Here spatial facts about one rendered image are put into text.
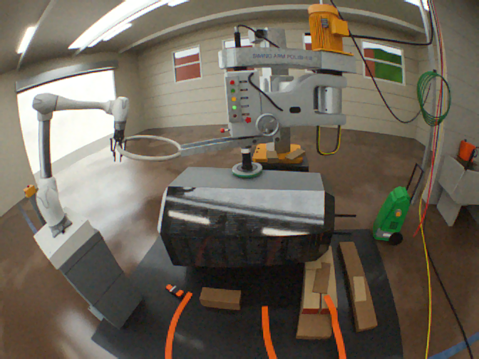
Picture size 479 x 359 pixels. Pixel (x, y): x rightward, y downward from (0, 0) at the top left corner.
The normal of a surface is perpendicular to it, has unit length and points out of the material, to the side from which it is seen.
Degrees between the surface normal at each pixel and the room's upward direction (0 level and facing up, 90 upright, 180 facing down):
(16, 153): 90
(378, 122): 90
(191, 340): 0
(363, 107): 90
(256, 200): 45
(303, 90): 90
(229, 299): 0
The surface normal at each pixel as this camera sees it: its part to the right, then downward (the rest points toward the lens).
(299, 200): -0.19, -0.32
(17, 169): 0.94, 0.08
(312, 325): -0.07, -0.89
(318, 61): 0.14, 0.44
